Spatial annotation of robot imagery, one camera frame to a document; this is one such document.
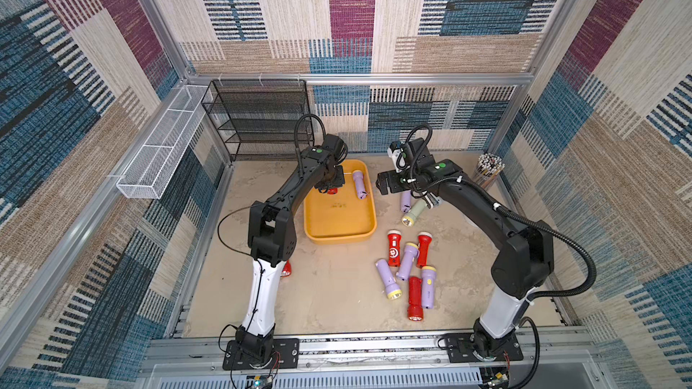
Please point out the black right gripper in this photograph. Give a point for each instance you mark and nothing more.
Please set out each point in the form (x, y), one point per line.
(385, 182)

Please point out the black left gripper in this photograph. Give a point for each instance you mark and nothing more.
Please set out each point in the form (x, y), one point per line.
(341, 183)

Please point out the mint green flashlight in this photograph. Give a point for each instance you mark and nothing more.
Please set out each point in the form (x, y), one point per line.
(412, 216)

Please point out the yellow plastic storage tray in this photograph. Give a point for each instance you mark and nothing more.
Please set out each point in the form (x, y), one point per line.
(342, 218)

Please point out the red flashlight two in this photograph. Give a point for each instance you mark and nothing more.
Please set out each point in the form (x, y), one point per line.
(287, 270)

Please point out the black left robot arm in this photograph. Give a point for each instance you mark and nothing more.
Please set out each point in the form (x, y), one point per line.
(272, 235)

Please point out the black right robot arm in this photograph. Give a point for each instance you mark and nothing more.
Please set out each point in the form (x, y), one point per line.
(525, 248)

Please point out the light blue stapler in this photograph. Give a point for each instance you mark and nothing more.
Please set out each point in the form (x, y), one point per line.
(432, 200)

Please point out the red flashlight white logo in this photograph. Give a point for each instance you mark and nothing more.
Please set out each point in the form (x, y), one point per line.
(394, 237)

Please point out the red flashlight upper right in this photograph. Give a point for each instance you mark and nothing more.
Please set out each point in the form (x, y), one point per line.
(424, 242)

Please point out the clear cup of pencils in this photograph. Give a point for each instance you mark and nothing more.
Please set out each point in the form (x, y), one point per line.
(487, 169)

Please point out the black mesh shelf rack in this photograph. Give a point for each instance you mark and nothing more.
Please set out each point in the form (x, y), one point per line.
(260, 119)

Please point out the purple flashlight centre cluster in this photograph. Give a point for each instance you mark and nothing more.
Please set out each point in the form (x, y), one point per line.
(408, 259)

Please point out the red flashlight bottom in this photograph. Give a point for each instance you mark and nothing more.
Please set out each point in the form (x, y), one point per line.
(415, 308)

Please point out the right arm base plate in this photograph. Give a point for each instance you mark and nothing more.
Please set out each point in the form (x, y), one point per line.
(467, 347)

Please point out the white wire wall basket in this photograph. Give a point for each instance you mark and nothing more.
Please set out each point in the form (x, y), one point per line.
(154, 164)

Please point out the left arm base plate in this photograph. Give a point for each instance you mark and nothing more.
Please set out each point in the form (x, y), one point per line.
(261, 354)

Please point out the aluminium front rail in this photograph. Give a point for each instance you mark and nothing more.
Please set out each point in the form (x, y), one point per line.
(567, 357)

